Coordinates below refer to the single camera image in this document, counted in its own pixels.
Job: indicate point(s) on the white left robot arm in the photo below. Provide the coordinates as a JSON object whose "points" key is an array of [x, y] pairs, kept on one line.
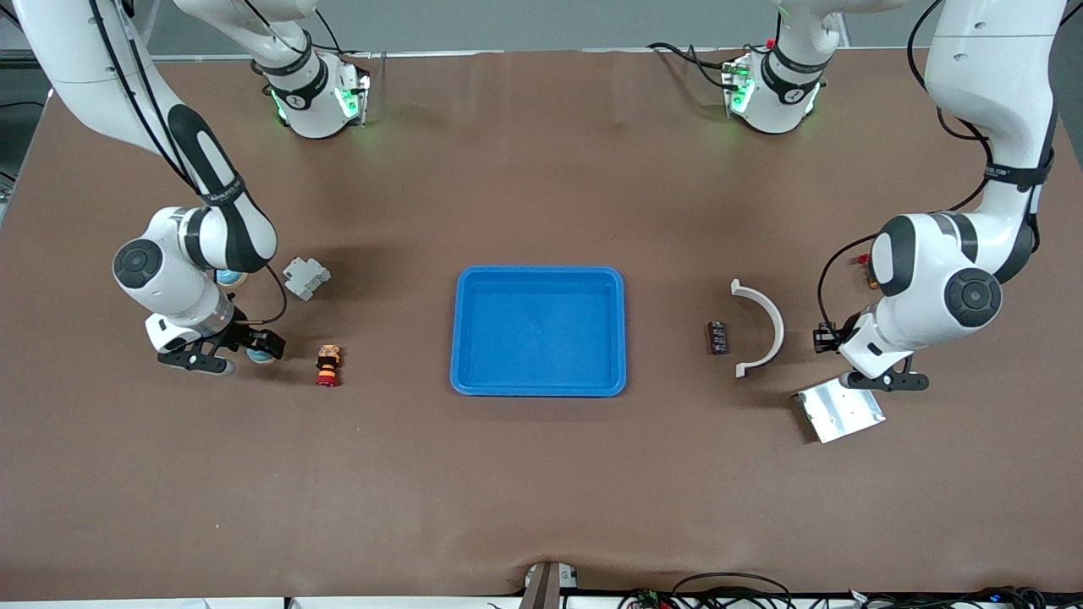
{"points": [[931, 279]]}

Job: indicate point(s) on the brown table mat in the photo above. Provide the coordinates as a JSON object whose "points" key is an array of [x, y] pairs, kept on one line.
{"points": [[541, 474]]}

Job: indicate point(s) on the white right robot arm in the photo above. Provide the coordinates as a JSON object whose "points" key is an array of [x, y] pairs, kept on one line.
{"points": [[169, 288]]}

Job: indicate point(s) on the grey terminal block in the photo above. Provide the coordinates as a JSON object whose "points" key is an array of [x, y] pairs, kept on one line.
{"points": [[305, 279]]}

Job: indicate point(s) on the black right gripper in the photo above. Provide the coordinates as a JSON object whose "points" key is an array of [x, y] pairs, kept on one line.
{"points": [[246, 335]]}

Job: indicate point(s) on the blue desk bell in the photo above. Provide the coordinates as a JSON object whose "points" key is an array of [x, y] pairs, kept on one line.
{"points": [[230, 277], [258, 358]]}

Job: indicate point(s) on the orange red emergency button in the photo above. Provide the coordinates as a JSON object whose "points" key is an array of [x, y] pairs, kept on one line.
{"points": [[328, 364]]}

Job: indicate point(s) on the white curved pipe bracket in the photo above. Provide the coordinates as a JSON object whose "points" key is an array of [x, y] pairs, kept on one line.
{"points": [[779, 330]]}

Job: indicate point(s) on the blue plastic tray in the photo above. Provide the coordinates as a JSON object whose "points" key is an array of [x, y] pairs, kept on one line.
{"points": [[541, 355]]}

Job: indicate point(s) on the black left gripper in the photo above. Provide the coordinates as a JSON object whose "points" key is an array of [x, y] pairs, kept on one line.
{"points": [[826, 338]]}

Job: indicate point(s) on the silver aluminium plate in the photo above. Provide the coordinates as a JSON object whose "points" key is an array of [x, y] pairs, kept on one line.
{"points": [[842, 419]]}

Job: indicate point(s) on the camera stand post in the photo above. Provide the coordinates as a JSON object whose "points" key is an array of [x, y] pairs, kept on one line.
{"points": [[544, 592]]}

